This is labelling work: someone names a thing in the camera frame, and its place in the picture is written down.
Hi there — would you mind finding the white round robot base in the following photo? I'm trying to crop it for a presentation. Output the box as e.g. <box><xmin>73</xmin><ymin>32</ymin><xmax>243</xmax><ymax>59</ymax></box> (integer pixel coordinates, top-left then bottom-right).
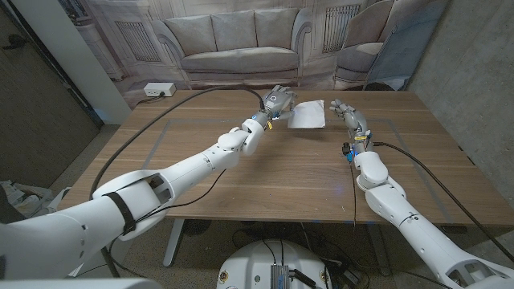
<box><xmin>216</xmin><ymin>239</ymin><xmax>332</xmax><ymax>289</ymax></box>

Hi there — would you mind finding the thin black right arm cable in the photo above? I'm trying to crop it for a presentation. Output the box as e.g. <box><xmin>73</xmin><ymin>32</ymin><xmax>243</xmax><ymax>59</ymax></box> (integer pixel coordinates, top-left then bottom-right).
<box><xmin>347</xmin><ymin>159</ymin><xmax>359</xmax><ymax>230</ymax></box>

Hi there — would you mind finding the black door handle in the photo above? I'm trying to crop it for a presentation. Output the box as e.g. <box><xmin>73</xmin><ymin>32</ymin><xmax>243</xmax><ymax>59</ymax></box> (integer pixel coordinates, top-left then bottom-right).
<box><xmin>1</xmin><ymin>34</ymin><xmax>27</xmax><ymax>51</ymax></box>

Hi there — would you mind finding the white table leg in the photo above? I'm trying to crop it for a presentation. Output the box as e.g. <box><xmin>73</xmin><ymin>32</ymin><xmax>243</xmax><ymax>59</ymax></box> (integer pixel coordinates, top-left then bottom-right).
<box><xmin>161</xmin><ymin>218</ymin><xmax>186</xmax><ymax>268</ymax></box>

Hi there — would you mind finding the white power strip box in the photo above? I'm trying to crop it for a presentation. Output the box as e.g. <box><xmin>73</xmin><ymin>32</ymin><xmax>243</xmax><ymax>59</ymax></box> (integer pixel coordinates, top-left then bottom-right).
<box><xmin>143</xmin><ymin>82</ymin><xmax>177</xmax><ymax>98</ymax></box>

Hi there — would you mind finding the blue grey leaning board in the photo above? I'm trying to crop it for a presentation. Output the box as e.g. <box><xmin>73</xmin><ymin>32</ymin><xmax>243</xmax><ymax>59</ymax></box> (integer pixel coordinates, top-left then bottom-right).
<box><xmin>363</xmin><ymin>0</ymin><xmax>449</xmax><ymax>92</ymax></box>

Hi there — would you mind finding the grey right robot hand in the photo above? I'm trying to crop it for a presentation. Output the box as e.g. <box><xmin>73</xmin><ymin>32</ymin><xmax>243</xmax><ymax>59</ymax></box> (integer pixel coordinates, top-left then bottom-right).
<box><xmin>328</xmin><ymin>98</ymin><xmax>373</xmax><ymax>142</ymax></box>

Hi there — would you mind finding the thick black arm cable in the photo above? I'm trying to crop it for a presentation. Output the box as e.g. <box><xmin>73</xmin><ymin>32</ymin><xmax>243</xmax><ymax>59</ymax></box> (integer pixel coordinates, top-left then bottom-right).
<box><xmin>88</xmin><ymin>84</ymin><xmax>267</xmax><ymax>279</ymax></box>
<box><xmin>372</xmin><ymin>140</ymin><xmax>514</xmax><ymax>264</ymax></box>

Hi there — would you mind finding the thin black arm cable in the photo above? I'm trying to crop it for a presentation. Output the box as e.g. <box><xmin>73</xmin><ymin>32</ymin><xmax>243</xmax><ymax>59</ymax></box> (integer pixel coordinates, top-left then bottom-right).
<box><xmin>347</xmin><ymin>159</ymin><xmax>359</xmax><ymax>230</ymax></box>
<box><xmin>135</xmin><ymin>168</ymin><xmax>227</xmax><ymax>224</ymax></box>

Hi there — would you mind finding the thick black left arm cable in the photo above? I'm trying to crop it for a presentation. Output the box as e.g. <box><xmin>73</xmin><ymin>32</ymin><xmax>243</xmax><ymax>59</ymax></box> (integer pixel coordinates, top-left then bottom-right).
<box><xmin>88</xmin><ymin>84</ymin><xmax>267</xmax><ymax>279</ymax></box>

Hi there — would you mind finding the thin black power cord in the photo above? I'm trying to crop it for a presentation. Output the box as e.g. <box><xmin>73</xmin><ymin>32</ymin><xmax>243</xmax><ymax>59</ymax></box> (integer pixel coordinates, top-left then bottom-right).
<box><xmin>136</xmin><ymin>92</ymin><xmax>166</xmax><ymax>107</ymax></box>

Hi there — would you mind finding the crumpled paper pile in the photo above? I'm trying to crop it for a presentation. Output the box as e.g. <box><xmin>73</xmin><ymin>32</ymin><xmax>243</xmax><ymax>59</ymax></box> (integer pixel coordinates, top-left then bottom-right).
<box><xmin>0</xmin><ymin>179</ymin><xmax>72</xmax><ymax>221</ymax></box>

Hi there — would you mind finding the black cable plug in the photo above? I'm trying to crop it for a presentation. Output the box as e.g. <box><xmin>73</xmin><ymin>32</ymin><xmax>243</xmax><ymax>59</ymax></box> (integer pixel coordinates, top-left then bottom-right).
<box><xmin>288</xmin><ymin>268</ymin><xmax>319</xmax><ymax>289</ymax></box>

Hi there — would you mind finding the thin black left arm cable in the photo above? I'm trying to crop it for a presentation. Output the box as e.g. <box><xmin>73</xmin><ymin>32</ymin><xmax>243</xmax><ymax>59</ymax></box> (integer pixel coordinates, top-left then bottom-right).
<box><xmin>135</xmin><ymin>168</ymin><xmax>227</xmax><ymax>224</ymax></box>

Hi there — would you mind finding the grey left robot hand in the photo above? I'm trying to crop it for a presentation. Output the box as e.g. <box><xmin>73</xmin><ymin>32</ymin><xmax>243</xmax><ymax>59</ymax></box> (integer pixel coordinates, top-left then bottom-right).
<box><xmin>259</xmin><ymin>84</ymin><xmax>299</xmax><ymax>121</ymax></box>

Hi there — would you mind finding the silver electronics box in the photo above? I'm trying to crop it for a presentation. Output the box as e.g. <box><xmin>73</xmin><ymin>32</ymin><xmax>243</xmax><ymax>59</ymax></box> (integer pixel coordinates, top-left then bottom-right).
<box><xmin>270</xmin><ymin>263</ymin><xmax>291</xmax><ymax>289</ymax></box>

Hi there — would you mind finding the dark table leg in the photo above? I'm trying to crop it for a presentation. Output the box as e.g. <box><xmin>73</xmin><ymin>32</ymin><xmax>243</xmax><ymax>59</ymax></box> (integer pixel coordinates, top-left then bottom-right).
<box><xmin>366</xmin><ymin>223</ymin><xmax>394</xmax><ymax>278</ymax></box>

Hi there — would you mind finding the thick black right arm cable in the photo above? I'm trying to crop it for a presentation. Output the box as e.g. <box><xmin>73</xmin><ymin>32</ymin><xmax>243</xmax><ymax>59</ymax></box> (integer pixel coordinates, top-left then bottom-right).
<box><xmin>372</xmin><ymin>140</ymin><xmax>514</xmax><ymax>264</ymax></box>

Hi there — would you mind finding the white shipping label sheet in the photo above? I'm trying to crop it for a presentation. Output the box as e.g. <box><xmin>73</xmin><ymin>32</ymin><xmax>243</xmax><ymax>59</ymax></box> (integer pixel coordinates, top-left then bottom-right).
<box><xmin>287</xmin><ymin>100</ymin><xmax>326</xmax><ymax>129</ymax></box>

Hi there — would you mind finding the dark door panel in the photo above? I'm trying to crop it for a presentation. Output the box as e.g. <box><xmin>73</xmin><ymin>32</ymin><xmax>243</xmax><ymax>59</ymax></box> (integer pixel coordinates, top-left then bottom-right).
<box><xmin>0</xmin><ymin>0</ymin><xmax>102</xmax><ymax>189</ymax></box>

